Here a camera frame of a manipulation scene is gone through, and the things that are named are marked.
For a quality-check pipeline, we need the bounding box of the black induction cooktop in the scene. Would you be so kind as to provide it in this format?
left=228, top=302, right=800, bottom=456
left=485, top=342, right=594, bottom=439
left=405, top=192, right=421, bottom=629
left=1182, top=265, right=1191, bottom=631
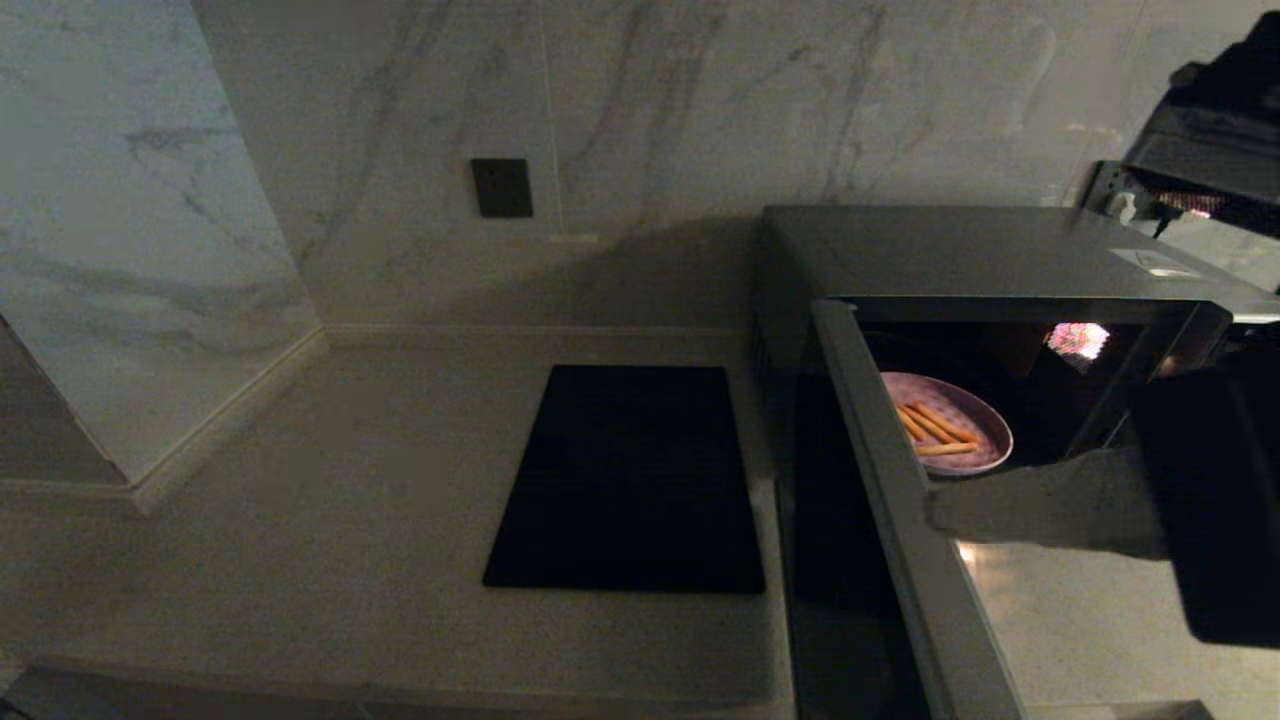
left=483, top=365, right=767, bottom=594

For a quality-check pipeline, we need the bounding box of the microwave oven door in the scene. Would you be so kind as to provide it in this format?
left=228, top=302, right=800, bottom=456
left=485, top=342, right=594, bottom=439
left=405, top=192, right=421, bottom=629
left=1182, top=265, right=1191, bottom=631
left=780, top=298, right=1031, bottom=720

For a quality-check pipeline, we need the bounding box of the purple plate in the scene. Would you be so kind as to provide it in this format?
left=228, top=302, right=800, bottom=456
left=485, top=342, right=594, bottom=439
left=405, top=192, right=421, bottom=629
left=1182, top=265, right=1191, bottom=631
left=880, top=371, right=1015, bottom=477

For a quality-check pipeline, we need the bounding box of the dark wall switch panel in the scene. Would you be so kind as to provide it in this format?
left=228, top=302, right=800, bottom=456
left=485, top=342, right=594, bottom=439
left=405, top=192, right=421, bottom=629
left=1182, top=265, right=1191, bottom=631
left=472, top=158, right=534, bottom=219

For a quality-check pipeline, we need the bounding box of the silver microwave oven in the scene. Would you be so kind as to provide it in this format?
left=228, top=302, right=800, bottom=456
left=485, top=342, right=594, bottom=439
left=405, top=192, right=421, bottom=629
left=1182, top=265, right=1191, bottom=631
left=752, top=205, right=1280, bottom=501

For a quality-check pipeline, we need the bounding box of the grey wall outlet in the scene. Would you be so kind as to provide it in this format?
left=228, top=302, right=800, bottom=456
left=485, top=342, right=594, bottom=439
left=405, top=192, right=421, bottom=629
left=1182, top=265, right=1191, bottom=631
left=1085, top=160, right=1143, bottom=217

